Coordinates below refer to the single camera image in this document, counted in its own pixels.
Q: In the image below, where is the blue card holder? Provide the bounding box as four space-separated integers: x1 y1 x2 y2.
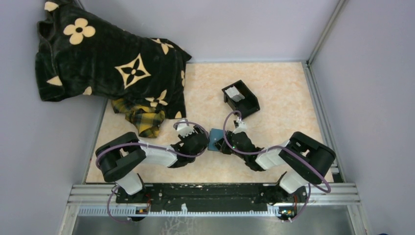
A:
208 128 224 152

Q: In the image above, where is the black card box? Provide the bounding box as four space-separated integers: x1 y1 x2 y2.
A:
222 80 260 119

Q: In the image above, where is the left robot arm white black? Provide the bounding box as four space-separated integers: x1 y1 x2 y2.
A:
95 131 209 203

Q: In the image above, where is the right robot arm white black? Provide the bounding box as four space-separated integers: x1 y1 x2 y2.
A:
214 131 336 202

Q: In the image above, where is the stack of white cards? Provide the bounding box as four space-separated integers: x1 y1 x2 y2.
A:
225 86 245 102

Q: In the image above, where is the yellow black plaid cloth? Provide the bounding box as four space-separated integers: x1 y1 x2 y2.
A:
110 98 166 138

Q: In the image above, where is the black floral plush blanket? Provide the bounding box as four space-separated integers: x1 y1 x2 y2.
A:
35 0 191 119

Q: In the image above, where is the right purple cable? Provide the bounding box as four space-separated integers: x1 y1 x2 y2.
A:
222 110 332 223

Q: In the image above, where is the purple cable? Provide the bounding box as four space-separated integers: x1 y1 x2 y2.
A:
95 120 210 224
222 110 332 223

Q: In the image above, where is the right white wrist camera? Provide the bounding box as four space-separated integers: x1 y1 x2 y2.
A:
233 118 248 134

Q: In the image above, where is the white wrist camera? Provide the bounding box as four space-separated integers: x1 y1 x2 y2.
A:
233 118 248 134
173 118 196 140

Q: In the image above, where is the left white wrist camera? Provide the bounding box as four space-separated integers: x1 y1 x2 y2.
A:
173 118 196 140

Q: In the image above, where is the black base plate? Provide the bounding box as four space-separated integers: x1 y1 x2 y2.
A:
115 183 307 212

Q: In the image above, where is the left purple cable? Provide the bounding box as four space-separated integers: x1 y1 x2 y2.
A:
95 120 210 224

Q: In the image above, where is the aluminium frame rail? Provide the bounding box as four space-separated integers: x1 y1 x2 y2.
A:
59 183 370 235

